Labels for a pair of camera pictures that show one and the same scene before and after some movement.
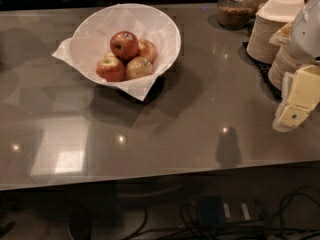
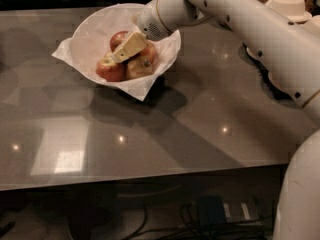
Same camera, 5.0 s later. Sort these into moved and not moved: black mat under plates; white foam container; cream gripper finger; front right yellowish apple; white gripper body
Moved: white gripper body; cream gripper finger
Not moved: front right yellowish apple; black mat under plates; white foam container
